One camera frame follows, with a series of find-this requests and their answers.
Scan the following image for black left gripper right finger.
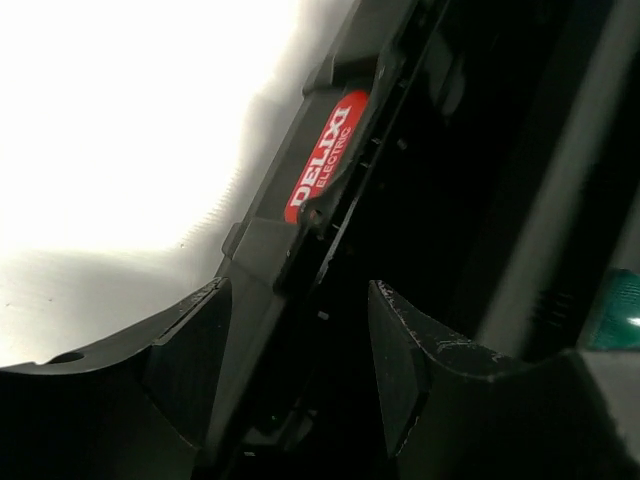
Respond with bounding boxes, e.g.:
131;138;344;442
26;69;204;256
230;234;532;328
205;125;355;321
368;281;639;479

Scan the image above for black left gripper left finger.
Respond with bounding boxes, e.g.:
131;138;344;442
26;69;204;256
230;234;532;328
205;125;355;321
1;278;232;479

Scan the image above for black plastic toolbox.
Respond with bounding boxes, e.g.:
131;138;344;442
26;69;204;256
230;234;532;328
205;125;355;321
198;1;639;479

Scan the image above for green screwdriver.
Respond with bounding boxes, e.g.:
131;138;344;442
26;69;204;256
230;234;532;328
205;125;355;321
586;269;639;350

